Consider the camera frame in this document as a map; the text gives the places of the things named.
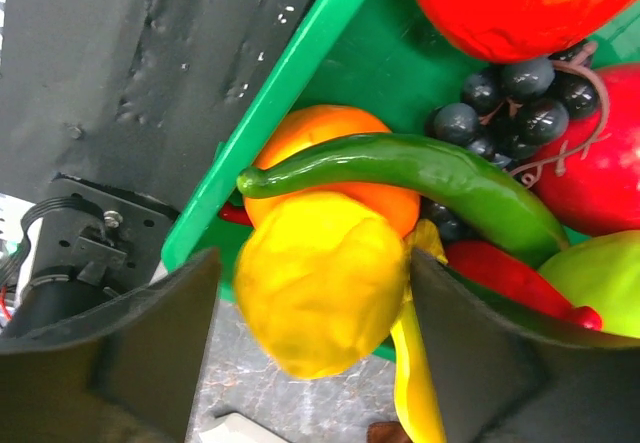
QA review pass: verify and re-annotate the red apple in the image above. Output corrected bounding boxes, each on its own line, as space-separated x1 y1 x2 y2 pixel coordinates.
523 63 639 236

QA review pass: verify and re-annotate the green plastic tray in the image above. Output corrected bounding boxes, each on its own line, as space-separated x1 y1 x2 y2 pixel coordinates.
160 0 640 364

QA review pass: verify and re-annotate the green chili pepper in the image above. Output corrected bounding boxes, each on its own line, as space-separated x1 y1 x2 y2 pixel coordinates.
236 133 569 267

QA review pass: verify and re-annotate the black grape bunch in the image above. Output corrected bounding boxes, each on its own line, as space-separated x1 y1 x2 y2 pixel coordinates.
424 40 618 236

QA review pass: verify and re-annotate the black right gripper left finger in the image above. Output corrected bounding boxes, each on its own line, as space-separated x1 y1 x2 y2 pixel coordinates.
1 249 221 442

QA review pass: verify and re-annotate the brown hanging towel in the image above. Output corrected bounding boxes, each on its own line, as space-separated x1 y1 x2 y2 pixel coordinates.
366 421 412 443

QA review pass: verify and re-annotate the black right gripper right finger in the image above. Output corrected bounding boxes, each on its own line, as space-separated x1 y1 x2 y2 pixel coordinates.
410 249 639 442

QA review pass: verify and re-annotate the orange fruit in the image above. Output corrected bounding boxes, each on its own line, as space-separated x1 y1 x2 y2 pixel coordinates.
252 105 421 237

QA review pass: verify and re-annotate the white rack foot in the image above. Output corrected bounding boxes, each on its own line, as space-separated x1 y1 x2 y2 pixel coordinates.
195 412 287 443

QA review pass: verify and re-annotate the green apple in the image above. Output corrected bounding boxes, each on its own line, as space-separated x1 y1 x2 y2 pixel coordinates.
538 230 639 338

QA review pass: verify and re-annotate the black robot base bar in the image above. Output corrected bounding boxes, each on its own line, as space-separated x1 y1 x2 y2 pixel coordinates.
1 0 314 347

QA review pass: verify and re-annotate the red tomato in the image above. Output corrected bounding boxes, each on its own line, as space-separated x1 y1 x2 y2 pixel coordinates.
416 0 636 63

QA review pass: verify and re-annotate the red chili pepper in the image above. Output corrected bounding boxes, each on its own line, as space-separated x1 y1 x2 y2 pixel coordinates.
445 240 603 331

